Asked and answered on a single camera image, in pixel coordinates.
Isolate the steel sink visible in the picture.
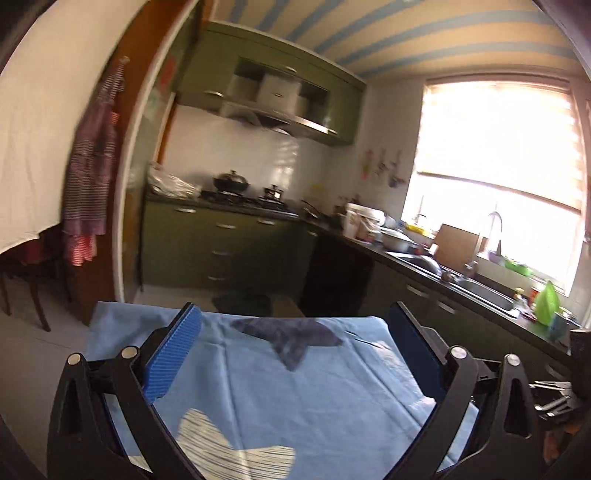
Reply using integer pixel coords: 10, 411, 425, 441
454, 278, 514, 312

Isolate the blue tablecloth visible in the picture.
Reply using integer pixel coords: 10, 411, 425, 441
85, 300, 479, 480

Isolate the green plastic basket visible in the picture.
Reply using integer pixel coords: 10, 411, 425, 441
534, 281, 560, 326

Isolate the wooden cutting board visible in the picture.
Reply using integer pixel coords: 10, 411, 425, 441
434, 224, 480, 272

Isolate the steel basin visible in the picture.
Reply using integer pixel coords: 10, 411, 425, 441
381, 228, 416, 253

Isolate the dark floor mat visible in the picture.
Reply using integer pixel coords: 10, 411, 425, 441
212, 291, 273, 317

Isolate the metal faucet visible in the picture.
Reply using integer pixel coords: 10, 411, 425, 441
481, 211, 504, 265

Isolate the dark wooden chair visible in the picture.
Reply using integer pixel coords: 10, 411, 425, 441
1, 224, 72, 332

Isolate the clear plastic bag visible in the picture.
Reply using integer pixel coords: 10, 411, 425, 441
147, 163, 201, 199

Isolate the black wok with lid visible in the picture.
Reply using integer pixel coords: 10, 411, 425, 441
213, 170, 249, 195

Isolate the small black pot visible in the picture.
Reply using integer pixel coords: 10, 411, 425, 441
263, 185, 283, 202

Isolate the plaid apron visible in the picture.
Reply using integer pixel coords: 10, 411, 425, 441
62, 62, 125, 267

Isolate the range hood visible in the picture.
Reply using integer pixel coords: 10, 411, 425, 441
177, 89, 341, 139

